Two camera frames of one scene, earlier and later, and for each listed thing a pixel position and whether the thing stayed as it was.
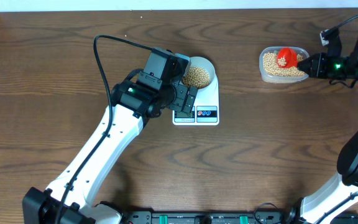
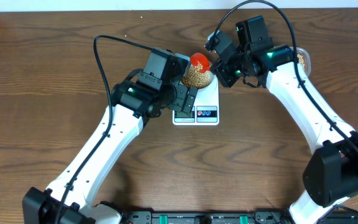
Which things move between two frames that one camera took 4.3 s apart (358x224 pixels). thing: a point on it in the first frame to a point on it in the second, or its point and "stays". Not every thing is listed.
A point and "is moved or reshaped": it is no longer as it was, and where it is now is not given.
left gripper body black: [178, 104] stays
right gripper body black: [321, 70] to [230, 73]
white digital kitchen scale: [206, 110] stays
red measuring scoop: [287, 58] is moved or reshaped
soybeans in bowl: [196, 77] stays
